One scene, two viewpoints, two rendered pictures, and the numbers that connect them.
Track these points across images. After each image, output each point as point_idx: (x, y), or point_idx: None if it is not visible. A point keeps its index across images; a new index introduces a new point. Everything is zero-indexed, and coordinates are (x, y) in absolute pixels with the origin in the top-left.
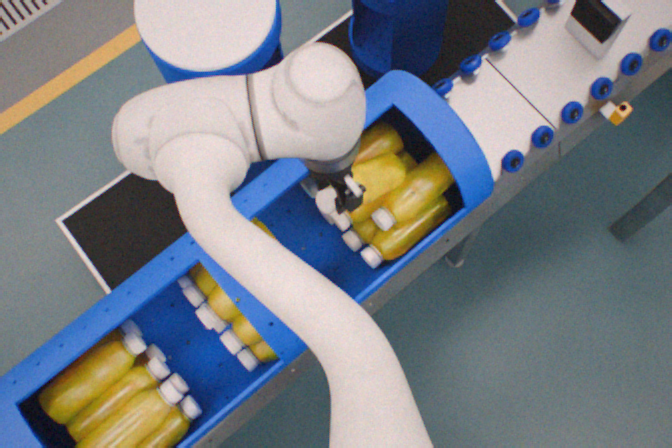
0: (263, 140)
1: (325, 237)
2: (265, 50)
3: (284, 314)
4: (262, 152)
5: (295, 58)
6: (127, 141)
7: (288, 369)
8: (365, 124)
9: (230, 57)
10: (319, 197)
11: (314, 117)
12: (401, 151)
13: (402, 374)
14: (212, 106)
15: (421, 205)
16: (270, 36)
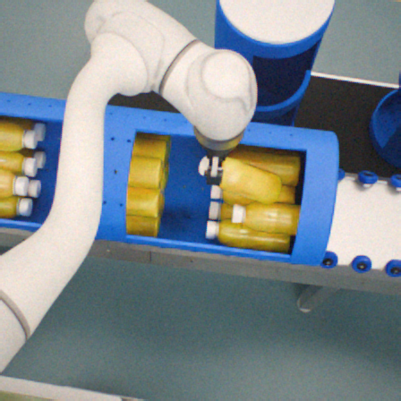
0: (166, 83)
1: (203, 193)
2: (284, 49)
3: (58, 177)
4: (161, 89)
5: (220, 54)
6: (95, 12)
7: (106, 247)
8: (277, 145)
9: (257, 33)
10: (205, 159)
11: (199, 96)
12: (293, 186)
13: (73, 265)
14: (155, 37)
15: (268, 228)
16: (294, 44)
